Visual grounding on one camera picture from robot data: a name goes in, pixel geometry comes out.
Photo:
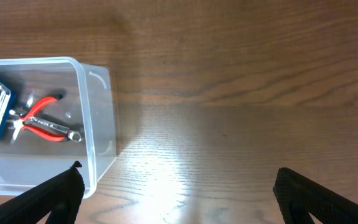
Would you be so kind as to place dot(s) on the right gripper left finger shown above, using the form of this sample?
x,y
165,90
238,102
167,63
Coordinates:
x,y
58,199

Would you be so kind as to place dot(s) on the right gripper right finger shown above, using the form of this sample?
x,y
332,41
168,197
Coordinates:
x,y
301,199

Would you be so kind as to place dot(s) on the silver combination wrench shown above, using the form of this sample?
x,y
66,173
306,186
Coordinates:
x,y
45,129

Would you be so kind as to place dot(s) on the clear plastic container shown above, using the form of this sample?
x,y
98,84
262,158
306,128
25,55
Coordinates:
x,y
54,111

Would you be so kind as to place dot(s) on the red handled pliers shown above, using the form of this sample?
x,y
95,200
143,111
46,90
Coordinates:
x,y
38,106

